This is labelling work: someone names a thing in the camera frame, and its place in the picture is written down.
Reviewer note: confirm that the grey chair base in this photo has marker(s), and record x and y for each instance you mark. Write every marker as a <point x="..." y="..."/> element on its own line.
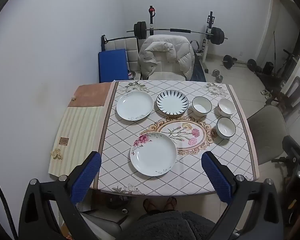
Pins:
<point x="102" y="221"/>

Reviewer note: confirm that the person's grey fleece clothing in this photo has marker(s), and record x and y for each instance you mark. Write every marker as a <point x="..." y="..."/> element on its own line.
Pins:
<point x="172" y="226"/>

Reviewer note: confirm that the pair of slippers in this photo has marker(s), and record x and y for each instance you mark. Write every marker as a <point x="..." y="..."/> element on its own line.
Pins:
<point x="266" y="92"/>

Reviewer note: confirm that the striped beige and brown cloth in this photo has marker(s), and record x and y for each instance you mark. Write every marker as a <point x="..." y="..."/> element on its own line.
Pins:
<point x="80" y="127"/>

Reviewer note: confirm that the floral checked tablecloth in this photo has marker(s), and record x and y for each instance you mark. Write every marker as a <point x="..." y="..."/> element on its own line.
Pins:
<point x="130" y="135"/>

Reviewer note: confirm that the white plate with pink flowers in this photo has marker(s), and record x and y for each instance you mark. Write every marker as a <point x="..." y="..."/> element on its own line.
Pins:
<point x="153" y="155"/>

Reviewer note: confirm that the white plate with grey flowers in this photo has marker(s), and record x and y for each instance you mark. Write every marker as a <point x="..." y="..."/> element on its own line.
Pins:
<point x="133" y="105"/>

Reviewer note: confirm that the short barbell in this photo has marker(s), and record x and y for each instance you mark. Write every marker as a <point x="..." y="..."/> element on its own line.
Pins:
<point x="227" y="61"/>

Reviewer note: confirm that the weight bench rack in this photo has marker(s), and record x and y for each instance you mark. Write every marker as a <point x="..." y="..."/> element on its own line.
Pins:
<point x="205" y="45"/>

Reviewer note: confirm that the person's right foot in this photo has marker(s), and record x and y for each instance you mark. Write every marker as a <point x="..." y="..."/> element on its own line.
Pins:
<point x="171" y="203"/>

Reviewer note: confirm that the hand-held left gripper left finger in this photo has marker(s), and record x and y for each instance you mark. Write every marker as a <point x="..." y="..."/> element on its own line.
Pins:
<point x="87" y="177"/>

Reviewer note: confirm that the blue mat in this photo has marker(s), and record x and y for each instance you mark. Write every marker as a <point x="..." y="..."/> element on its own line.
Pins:
<point x="112" y="66"/>

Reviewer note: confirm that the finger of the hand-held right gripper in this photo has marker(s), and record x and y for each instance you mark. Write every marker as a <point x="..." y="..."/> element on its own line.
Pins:
<point x="296" y="155"/>

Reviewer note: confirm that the barbell with black plates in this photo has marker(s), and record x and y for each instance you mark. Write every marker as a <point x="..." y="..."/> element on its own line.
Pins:
<point x="141" y="28"/>

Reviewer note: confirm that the beige puffer jacket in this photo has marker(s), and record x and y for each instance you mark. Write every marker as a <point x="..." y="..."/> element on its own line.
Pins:
<point x="165" y="52"/>

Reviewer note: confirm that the person's foot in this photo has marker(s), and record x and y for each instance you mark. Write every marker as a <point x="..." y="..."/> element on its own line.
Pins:
<point x="171" y="203"/>
<point x="150" y="205"/>

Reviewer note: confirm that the dark brown chair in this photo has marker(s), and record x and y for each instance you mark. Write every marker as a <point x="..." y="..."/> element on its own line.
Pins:
<point x="293" y="92"/>

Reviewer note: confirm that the small metal dumbbell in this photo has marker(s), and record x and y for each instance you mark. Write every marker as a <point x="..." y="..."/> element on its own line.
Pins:
<point x="216" y="72"/>
<point x="219" y="78"/>

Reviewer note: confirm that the white bowl with black rim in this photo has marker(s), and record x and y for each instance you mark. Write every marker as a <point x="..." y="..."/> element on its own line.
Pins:
<point x="201" y="106"/>
<point x="226" y="127"/>

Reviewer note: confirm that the beige cushioned chair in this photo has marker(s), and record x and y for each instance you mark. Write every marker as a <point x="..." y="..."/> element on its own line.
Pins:
<point x="120" y="46"/>

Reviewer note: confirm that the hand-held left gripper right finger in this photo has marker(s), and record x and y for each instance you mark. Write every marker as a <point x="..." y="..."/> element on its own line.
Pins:
<point x="215" y="177"/>

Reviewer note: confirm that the plain white bowl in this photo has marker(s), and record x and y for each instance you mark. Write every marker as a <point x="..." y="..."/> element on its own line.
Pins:
<point x="226" y="107"/>

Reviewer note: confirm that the cream chair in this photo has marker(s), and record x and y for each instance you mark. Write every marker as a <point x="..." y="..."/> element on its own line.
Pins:
<point x="165" y="76"/>

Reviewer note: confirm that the person's left foot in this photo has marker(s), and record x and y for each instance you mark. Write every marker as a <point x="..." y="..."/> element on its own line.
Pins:
<point x="150" y="205"/>

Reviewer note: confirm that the blue striped plate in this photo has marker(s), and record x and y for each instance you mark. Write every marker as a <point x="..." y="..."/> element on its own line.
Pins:
<point x="172" y="103"/>

